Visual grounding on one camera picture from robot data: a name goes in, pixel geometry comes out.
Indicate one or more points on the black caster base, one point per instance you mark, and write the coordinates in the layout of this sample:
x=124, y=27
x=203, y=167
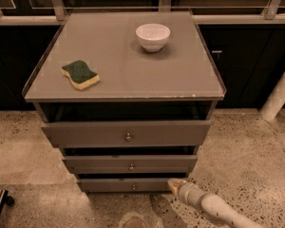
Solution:
x=5, y=199

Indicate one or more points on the dark background cabinet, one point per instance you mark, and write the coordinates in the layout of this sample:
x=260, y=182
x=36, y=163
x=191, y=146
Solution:
x=250, y=60

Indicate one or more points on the metal railing frame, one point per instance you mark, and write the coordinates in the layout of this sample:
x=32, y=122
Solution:
x=46, y=12

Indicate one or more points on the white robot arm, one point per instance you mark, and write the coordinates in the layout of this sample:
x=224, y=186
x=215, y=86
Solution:
x=209, y=205

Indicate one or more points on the grey drawer cabinet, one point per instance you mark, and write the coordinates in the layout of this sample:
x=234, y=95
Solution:
x=178, y=83

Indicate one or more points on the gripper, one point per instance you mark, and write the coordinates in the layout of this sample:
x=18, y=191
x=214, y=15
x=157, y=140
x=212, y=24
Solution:
x=186, y=190

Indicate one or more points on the green and yellow sponge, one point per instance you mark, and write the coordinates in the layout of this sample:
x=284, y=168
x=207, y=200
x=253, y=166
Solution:
x=80, y=75

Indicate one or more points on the white ceramic bowl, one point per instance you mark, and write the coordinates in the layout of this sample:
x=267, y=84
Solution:
x=152, y=37

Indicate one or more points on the grey top drawer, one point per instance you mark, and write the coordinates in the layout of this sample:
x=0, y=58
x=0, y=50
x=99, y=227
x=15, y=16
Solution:
x=124, y=134

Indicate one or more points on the white diagonal pole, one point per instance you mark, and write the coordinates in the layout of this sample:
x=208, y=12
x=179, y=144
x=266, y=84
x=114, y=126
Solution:
x=275, y=101

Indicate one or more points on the grey bottom drawer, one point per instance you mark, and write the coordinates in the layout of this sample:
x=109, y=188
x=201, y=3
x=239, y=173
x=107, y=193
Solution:
x=136, y=185

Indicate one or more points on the grey drawer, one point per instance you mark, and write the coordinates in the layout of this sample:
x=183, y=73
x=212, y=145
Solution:
x=124, y=134
x=130, y=164
x=136, y=185

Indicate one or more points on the grey middle drawer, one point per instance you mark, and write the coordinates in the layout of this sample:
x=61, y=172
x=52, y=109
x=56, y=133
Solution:
x=130, y=164

